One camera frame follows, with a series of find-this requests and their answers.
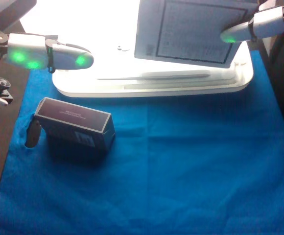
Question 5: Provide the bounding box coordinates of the black camera on bracket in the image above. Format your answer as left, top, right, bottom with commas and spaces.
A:
0, 76, 14, 104

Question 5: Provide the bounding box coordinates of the small purple box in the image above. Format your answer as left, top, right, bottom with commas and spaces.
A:
33, 96, 116, 155

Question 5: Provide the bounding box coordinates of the blue cloth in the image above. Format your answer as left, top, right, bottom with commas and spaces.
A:
0, 46, 284, 235

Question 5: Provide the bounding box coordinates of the long navy blue box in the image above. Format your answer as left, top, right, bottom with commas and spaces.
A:
134, 0, 259, 69

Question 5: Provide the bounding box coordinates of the white plastic tray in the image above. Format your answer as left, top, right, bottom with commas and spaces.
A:
51, 0, 255, 99

